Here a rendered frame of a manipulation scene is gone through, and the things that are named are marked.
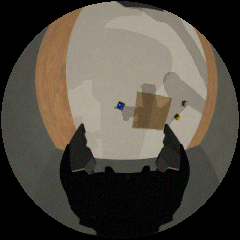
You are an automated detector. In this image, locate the blue die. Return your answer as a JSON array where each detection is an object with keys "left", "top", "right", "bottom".
[{"left": 117, "top": 101, "right": 124, "bottom": 110}]

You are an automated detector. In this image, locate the white die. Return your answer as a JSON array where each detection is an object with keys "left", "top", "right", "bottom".
[{"left": 182, "top": 101, "right": 187, "bottom": 107}]

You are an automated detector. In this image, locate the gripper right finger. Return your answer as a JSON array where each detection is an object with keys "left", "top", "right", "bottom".
[{"left": 155, "top": 124, "right": 190, "bottom": 202}]

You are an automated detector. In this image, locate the tan flat mat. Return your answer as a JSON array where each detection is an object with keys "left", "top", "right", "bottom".
[{"left": 132, "top": 92, "right": 172, "bottom": 130}]

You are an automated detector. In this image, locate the yellow die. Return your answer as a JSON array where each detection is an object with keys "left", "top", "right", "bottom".
[{"left": 174, "top": 114, "right": 180, "bottom": 121}]

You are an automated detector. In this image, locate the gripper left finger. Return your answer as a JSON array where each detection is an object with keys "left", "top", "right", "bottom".
[{"left": 60, "top": 123, "right": 96, "bottom": 206}]

